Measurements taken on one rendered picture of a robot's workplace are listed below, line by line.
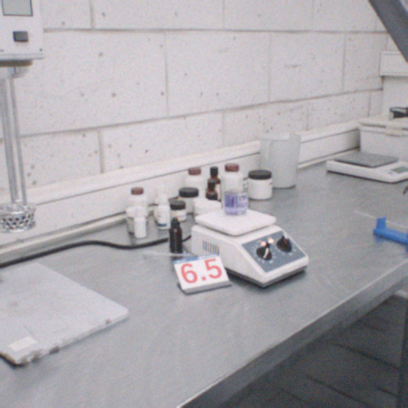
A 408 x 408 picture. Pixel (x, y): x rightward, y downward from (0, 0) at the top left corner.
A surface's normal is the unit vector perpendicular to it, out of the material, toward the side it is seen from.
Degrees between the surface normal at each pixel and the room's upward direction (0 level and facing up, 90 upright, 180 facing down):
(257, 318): 0
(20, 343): 0
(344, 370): 0
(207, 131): 90
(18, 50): 90
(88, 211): 90
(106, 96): 90
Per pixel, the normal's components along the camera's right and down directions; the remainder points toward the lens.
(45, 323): -0.01, -0.96
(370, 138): -0.72, 0.26
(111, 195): 0.72, 0.19
